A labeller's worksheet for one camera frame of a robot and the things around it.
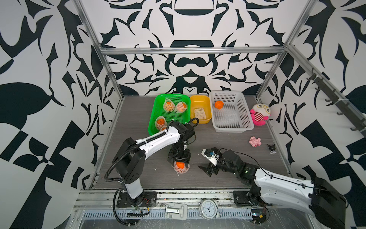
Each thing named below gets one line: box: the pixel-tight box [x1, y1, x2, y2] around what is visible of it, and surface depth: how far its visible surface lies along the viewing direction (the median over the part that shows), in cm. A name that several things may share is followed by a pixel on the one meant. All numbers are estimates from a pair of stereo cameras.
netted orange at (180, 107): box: [174, 101, 188, 114], surface depth 107 cm
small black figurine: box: [267, 143, 277, 155], surface depth 93 cm
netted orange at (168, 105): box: [162, 98, 176, 113], surface depth 108 cm
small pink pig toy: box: [248, 135, 262, 147], surface depth 94 cm
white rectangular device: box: [164, 202, 188, 221], surface depth 71 cm
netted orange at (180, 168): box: [173, 160, 191, 174], surface depth 74 cm
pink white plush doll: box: [250, 103, 272, 126], surface depth 104 cm
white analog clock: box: [199, 199, 220, 220], surface depth 70 cm
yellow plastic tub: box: [199, 94, 212, 125], surface depth 110 cm
